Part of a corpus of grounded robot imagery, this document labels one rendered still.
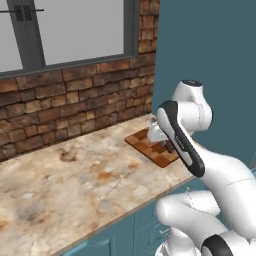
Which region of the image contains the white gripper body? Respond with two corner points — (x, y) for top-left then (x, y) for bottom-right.
(147, 120), (170, 144)

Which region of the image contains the brown checkered cutting board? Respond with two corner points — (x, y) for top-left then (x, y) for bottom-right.
(124, 126), (181, 169)

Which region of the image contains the wide teal drawer front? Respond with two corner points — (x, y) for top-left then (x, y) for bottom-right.
(165, 177), (210, 203)

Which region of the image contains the small teal drawer front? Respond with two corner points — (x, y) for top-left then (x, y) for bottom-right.
(134, 201), (159, 232)

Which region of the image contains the large teal drawer front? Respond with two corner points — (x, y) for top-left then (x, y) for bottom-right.
(134, 222), (172, 256)

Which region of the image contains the tall teal cabinet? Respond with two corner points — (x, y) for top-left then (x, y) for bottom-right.
(150, 0), (256, 172)

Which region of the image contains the teal cupboard door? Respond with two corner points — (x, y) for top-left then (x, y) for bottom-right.
(61, 213), (136, 256)

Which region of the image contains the grey framed window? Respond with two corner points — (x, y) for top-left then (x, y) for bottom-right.
(0, 0), (141, 80)

